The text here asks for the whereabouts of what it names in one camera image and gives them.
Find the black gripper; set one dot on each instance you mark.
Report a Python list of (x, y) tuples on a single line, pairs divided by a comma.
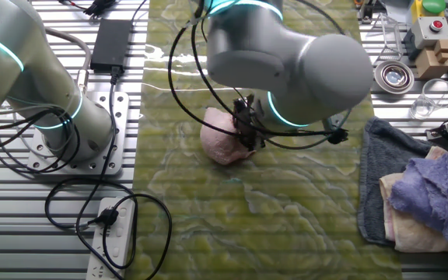
[(247, 124)]

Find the pink fluffy cloth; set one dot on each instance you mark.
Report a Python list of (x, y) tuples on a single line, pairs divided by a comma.
[(218, 144)]

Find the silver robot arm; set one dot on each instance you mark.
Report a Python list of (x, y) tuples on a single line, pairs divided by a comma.
[(247, 50)]

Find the beige cloth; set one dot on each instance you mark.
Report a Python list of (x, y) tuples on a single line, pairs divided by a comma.
[(407, 233)]

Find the purple fluffy cloth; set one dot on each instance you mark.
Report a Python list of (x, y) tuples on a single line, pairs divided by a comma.
[(438, 194)]

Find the green marble pattern mat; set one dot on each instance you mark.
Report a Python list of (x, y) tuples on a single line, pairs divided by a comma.
[(247, 218)]

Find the dark grey towel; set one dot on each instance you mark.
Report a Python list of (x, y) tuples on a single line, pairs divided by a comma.
[(379, 175)]

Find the small steel bowl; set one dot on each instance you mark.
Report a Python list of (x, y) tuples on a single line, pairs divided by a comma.
[(394, 76)]

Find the white power strip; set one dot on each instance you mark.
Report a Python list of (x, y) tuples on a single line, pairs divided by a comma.
[(117, 233)]

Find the clear acrylic stand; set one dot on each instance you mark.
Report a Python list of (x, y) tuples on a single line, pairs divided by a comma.
[(391, 39)]

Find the black power adapter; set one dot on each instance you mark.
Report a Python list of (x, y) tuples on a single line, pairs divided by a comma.
[(111, 44)]

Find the clear glass beaker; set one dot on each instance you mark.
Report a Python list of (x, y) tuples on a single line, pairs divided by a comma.
[(428, 107)]

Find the wooden blocks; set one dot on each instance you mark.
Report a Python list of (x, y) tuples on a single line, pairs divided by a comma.
[(434, 64)]

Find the grey box red button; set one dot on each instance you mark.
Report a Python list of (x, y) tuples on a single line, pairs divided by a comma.
[(428, 33)]

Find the yellow box green button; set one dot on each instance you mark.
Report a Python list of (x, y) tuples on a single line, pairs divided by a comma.
[(434, 5)]

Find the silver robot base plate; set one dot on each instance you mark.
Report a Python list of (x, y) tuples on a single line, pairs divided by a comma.
[(117, 116)]

